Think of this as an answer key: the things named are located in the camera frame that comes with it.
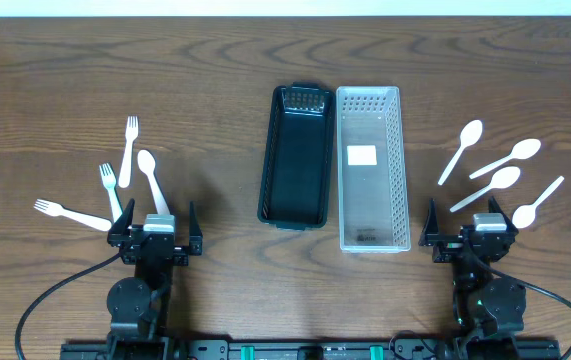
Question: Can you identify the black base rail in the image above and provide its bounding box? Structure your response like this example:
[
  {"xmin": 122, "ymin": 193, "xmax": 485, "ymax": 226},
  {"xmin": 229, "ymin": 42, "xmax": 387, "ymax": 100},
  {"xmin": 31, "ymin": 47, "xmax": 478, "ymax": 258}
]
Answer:
[{"xmin": 59, "ymin": 338, "xmax": 561, "ymax": 360}]

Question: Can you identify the white plastic fork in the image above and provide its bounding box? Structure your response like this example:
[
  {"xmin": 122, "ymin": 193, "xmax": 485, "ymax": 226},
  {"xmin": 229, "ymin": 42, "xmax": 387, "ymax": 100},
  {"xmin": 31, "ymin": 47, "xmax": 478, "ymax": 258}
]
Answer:
[
  {"xmin": 99, "ymin": 163, "xmax": 122, "ymax": 222},
  {"xmin": 34, "ymin": 199, "xmax": 112, "ymax": 232},
  {"xmin": 118, "ymin": 115, "xmax": 139, "ymax": 188}
]

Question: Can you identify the white plastic spoon top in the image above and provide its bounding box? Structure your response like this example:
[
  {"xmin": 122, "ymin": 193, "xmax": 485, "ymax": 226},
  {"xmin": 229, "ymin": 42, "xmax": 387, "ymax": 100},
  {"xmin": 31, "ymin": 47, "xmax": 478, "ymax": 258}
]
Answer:
[{"xmin": 437, "ymin": 119, "xmax": 483, "ymax": 186}]

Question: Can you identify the left black cable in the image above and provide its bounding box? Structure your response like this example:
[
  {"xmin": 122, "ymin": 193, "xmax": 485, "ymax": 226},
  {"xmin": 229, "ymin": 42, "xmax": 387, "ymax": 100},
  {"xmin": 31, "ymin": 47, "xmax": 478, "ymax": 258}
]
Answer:
[{"xmin": 14, "ymin": 252, "xmax": 124, "ymax": 360}]

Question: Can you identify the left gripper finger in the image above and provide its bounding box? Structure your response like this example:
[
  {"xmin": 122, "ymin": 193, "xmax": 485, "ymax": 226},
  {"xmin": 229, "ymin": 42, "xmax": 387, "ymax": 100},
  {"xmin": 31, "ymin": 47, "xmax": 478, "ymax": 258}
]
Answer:
[
  {"xmin": 109, "ymin": 199, "xmax": 135, "ymax": 235},
  {"xmin": 189, "ymin": 201, "xmax": 203, "ymax": 246}
]

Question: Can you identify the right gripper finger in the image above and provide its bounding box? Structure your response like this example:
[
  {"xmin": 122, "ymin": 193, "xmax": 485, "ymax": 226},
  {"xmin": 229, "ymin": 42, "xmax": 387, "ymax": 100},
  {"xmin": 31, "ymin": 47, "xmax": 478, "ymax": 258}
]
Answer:
[
  {"xmin": 420, "ymin": 198, "xmax": 439, "ymax": 240},
  {"xmin": 488, "ymin": 196, "xmax": 518, "ymax": 233}
]

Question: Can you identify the right black cable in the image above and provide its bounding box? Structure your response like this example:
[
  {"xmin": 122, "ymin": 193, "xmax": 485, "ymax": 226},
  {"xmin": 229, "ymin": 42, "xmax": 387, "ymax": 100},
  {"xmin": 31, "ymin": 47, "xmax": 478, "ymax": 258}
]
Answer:
[{"xmin": 469, "ymin": 244, "xmax": 571, "ymax": 360}]

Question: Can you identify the white plastic spoon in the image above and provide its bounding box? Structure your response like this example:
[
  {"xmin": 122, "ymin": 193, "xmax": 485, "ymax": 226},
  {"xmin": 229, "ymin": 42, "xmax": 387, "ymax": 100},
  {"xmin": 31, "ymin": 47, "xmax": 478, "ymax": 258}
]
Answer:
[
  {"xmin": 511, "ymin": 176, "xmax": 565, "ymax": 229},
  {"xmin": 437, "ymin": 119, "xmax": 483, "ymax": 186},
  {"xmin": 137, "ymin": 149, "xmax": 170, "ymax": 215},
  {"xmin": 469, "ymin": 138, "xmax": 542, "ymax": 179},
  {"xmin": 449, "ymin": 166, "xmax": 521, "ymax": 213}
]

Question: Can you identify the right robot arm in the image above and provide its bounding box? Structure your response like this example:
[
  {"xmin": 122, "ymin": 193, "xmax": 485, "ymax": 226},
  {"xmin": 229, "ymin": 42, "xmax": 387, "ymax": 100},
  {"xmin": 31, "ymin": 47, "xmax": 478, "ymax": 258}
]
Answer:
[{"xmin": 419, "ymin": 199, "xmax": 526, "ymax": 359}]

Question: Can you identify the clear plastic basket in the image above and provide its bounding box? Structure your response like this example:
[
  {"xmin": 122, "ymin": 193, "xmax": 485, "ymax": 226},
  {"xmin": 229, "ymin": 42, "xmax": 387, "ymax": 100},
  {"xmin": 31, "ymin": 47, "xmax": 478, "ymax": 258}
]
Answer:
[{"xmin": 336, "ymin": 86, "xmax": 411, "ymax": 253}]

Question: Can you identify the black cable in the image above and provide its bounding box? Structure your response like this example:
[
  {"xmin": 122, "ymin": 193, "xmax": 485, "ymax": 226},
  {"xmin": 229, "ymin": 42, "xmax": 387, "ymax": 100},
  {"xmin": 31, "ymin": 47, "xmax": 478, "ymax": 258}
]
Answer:
[
  {"xmin": 469, "ymin": 244, "xmax": 571, "ymax": 360},
  {"xmin": 14, "ymin": 252, "xmax": 124, "ymax": 360}
]

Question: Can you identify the black plastic basket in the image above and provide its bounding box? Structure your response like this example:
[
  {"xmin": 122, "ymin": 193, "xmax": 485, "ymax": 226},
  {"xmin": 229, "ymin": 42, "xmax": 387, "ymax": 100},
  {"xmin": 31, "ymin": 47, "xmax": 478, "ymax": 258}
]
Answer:
[{"xmin": 257, "ymin": 82, "xmax": 335, "ymax": 231}]

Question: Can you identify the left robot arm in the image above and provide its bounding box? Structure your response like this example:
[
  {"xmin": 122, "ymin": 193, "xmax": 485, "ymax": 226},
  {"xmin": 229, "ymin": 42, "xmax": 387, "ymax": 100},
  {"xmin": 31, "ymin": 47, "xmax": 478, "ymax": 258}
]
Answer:
[{"xmin": 105, "ymin": 201, "xmax": 203, "ymax": 360}]

